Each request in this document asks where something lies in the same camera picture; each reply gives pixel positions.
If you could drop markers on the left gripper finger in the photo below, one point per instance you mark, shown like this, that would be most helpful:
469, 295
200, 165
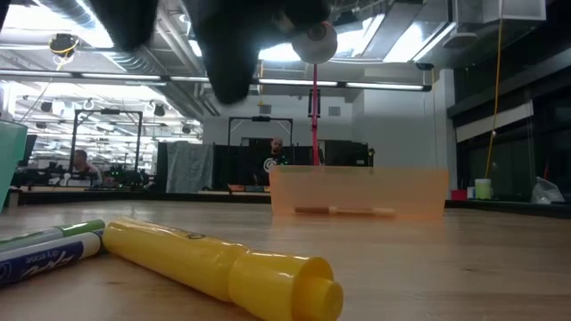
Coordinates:
232, 67
127, 22

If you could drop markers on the yellow Sharpie highlighter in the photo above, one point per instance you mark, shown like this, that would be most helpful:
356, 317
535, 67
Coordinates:
201, 263

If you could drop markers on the green thin dry-erase marker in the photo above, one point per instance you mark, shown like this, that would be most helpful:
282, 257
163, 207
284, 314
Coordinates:
80, 227

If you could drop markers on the navy thin dry-erase marker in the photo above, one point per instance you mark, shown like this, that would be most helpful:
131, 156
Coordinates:
44, 258

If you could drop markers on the ceiling light strip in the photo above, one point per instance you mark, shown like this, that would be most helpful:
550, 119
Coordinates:
120, 76
303, 83

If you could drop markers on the black ceiling dome device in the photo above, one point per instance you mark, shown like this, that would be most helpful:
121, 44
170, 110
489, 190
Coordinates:
63, 44

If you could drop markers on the person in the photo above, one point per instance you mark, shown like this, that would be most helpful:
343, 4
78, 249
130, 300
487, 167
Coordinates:
276, 146
82, 158

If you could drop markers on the red desk lamp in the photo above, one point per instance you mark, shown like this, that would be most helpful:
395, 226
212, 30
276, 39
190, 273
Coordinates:
315, 134

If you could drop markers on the grey cloth cover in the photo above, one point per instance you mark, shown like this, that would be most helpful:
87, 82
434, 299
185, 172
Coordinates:
189, 167

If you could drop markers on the teal translucent plastic bin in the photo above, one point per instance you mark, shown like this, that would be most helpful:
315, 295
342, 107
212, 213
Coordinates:
11, 165

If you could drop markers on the orange translucent plastic bin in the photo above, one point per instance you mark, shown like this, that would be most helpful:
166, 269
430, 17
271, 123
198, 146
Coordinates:
401, 191

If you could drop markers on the red box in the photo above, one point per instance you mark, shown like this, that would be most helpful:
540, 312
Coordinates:
458, 195

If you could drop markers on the lime green cup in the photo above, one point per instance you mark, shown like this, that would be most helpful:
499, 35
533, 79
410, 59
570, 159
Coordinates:
482, 189

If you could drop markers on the clear plastic bag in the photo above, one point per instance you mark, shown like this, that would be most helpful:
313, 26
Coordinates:
546, 191

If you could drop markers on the black background rig frame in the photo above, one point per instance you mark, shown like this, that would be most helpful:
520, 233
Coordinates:
261, 118
109, 111

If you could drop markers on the black partition wall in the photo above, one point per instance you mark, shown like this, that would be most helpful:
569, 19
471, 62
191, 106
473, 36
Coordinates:
232, 169

